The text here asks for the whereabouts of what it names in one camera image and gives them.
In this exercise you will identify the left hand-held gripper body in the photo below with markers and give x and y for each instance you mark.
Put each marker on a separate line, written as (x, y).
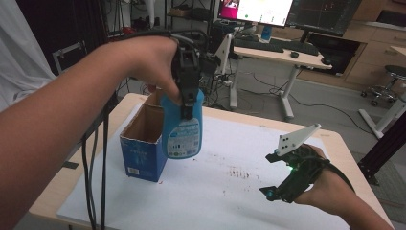
(191, 68)

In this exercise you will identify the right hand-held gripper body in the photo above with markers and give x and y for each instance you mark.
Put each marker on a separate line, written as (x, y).
(303, 166)

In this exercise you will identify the blue plastic bottle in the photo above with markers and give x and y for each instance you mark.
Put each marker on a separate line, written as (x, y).
(182, 140)

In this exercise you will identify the blue cardboard box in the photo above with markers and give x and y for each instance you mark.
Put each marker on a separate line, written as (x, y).
(143, 159)

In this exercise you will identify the person's right hand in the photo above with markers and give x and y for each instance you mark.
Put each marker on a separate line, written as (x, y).
(325, 188)

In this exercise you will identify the person's left hand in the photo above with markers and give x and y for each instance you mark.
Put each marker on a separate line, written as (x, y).
(153, 67)

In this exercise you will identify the white paper sheet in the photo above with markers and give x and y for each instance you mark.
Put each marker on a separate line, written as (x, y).
(207, 198)

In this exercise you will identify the black keyboard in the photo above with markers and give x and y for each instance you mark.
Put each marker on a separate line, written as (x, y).
(300, 48)
(255, 45)

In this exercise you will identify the white standing desk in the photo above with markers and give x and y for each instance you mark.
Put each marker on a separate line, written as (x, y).
(281, 57)

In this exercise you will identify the bright computer monitor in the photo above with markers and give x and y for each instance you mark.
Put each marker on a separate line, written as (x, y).
(265, 11)

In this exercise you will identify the white desk leg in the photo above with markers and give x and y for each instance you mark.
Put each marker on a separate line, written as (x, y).
(386, 118)

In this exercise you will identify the black computer mouse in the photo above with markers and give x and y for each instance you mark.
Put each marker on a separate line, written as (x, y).
(326, 61)
(294, 54)

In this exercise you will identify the black round stool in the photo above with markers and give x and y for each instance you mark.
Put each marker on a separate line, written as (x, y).
(387, 83)

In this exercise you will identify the grey tape piece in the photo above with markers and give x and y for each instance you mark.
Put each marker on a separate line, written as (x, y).
(70, 165)

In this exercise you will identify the wooden cabinet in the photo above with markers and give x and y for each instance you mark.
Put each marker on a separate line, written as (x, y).
(373, 51)

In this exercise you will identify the dark computer monitor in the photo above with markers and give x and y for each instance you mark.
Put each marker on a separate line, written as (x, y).
(325, 16)

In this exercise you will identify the black metal frame post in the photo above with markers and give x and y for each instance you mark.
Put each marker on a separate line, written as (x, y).
(383, 153)

